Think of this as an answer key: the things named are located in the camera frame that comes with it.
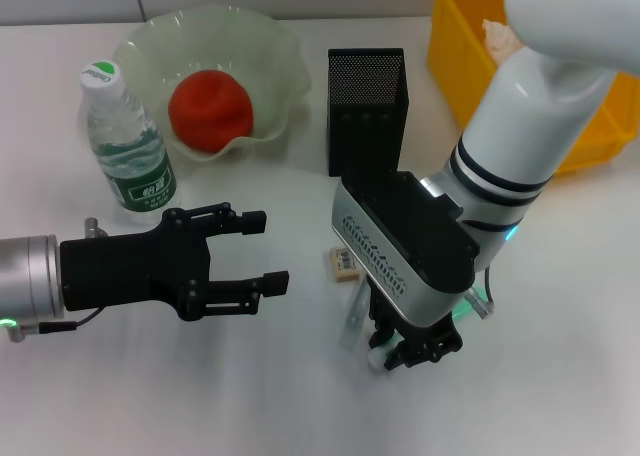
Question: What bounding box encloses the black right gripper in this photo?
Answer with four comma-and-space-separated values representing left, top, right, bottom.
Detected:
367, 280, 464, 370

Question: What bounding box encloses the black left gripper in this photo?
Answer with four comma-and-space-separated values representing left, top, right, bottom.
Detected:
59, 202, 290, 323

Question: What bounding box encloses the mint green pen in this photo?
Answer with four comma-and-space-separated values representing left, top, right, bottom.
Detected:
367, 288, 489, 371

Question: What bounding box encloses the grey pen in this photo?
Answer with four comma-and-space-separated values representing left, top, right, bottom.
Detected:
341, 279, 372, 351

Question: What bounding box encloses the beige barcode eraser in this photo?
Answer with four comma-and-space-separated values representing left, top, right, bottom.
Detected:
329, 245, 364, 283

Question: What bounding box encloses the clear green-label water bottle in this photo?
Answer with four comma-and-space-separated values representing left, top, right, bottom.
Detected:
78, 60, 182, 227

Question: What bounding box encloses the orange plush fruit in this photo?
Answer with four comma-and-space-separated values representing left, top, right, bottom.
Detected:
167, 69, 255, 152

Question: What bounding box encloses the white paper ball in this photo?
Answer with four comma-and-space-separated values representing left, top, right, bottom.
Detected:
480, 18, 524, 60

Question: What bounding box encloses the black mesh pen holder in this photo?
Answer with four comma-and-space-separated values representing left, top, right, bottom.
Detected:
327, 47, 410, 178

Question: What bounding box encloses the pale green wavy fruit plate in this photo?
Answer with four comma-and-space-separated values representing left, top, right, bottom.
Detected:
112, 8, 311, 162

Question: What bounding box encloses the yellow plastic bin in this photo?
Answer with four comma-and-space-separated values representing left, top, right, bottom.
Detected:
427, 0, 640, 178

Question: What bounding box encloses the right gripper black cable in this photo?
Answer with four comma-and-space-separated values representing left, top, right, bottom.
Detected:
467, 264, 497, 320

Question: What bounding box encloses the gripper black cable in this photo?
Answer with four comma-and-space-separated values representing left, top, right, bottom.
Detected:
467, 264, 497, 320
5, 306, 101, 342

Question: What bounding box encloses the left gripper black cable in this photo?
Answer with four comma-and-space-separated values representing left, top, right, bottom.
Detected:
5, 306, 101, 342

